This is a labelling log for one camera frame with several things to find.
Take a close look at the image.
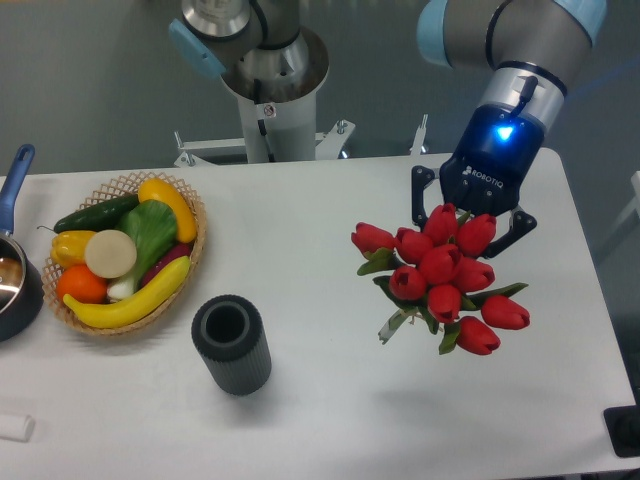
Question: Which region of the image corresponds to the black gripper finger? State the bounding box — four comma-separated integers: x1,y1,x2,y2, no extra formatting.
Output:
483,206,538,258
411,165,443,228

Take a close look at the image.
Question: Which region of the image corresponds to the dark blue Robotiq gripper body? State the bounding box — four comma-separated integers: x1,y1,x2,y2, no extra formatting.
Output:
439,105,544,216

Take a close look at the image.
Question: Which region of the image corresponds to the red tulip bouquet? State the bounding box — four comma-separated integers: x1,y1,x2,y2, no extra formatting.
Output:
351,203,530,356

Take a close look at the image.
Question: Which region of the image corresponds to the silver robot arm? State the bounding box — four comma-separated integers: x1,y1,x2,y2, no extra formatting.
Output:
169,1,607,258

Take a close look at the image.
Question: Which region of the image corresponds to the black device at edge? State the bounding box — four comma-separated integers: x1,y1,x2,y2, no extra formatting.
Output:
603,405,640,458

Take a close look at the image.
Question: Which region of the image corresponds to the dark grey ribbed vase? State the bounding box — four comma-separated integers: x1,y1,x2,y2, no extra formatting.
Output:
191,294,272,396

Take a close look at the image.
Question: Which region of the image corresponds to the purple eggplant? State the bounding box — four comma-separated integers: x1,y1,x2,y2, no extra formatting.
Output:
139,243,192,288

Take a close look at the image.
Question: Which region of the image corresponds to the yellow squash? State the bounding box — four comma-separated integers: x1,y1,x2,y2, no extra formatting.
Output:
138,178,197,244

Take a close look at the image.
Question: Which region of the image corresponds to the green bok choy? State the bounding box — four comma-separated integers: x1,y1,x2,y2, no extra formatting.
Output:
107,200,177,303

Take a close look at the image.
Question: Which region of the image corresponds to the yellow banana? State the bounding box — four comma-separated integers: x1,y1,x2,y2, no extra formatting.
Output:
63,256,191,329

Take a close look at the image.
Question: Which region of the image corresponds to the woven wicker basket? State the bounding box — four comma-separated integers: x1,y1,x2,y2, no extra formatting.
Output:
41,171,207,335

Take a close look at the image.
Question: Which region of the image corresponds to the green cucumber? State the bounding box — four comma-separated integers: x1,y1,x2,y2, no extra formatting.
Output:
38,194,139,234

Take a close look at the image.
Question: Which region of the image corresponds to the beige round disc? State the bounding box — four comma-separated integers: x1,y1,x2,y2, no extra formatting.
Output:
84,230,137,279

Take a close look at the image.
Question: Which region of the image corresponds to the orange fruit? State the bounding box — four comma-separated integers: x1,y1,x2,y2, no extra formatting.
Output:
56,265,107,304

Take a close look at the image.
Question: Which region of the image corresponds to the yellow bell pepper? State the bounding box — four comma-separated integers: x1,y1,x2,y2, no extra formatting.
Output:
50,230,96,269

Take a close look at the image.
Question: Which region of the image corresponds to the white small block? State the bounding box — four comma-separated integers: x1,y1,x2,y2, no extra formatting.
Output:
0,413,36,443

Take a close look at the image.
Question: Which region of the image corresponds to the white metal base frame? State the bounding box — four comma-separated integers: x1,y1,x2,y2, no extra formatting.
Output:
173,113,429,168

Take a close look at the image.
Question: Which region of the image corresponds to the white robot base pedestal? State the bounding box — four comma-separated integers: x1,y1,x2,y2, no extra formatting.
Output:
222,26,329,164

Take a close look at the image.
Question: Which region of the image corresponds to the dark saucepan blue handle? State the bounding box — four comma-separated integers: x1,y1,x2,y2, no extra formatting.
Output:
1,144,43,342

